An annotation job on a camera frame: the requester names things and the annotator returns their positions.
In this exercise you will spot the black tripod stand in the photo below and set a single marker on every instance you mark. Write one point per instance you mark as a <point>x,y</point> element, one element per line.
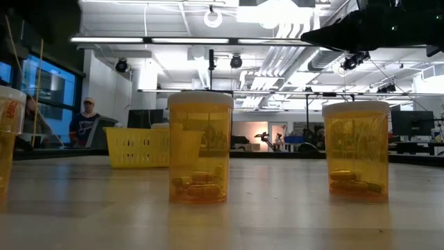
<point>211,69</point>

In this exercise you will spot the black office desk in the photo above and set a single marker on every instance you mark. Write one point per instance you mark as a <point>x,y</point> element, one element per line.
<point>416,146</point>

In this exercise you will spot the yellow plastic basket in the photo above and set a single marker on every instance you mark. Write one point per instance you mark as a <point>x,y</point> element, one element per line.
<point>138,149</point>

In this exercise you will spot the person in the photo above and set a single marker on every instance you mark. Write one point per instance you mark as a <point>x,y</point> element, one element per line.
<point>38,125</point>
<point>83,126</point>

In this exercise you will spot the blue plastic bin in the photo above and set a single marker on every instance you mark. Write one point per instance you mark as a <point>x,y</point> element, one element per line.
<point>295,139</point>

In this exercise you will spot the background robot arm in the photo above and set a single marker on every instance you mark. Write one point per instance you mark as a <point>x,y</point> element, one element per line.
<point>265,137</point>

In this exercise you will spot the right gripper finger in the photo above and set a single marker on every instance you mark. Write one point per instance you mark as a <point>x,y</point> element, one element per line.
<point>347,33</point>

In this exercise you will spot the silver ventilation duct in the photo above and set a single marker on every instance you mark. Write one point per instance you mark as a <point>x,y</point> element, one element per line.
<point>322,59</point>

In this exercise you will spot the black ceiling camera cluster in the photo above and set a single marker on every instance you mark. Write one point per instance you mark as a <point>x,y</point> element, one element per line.
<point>354,61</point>
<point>386,89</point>

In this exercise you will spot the black ceiling spot lamp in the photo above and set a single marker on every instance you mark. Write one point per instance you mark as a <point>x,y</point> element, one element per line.
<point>121,65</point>
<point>236,61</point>

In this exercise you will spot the grey chair back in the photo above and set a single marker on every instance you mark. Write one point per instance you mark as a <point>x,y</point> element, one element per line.
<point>100,133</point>

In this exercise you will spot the long LED light bar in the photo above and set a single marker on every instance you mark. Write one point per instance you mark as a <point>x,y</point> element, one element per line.
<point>190,40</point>

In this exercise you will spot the black aluminium table frame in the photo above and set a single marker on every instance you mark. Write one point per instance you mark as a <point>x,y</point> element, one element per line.
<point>277,154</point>

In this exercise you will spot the black computer monitor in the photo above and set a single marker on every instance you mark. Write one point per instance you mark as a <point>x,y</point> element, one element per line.
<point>145,118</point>
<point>412,123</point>

